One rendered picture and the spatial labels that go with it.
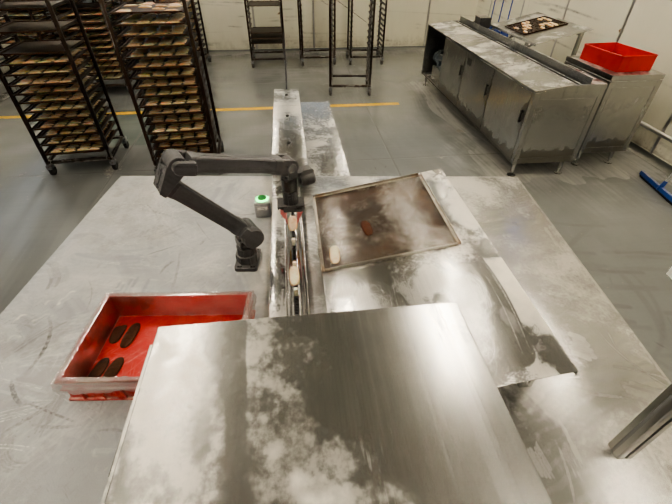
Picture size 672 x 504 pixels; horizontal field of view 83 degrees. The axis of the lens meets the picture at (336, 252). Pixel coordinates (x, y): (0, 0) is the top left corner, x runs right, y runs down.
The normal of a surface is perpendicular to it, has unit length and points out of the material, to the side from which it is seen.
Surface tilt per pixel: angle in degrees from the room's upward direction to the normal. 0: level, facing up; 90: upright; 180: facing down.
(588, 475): 0
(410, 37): 90
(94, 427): 0
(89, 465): 0
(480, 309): 10
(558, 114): 91
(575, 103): 90
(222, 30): 90
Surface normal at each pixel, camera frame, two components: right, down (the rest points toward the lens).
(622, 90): 0.11, 0.64
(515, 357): -0.17, -0.74
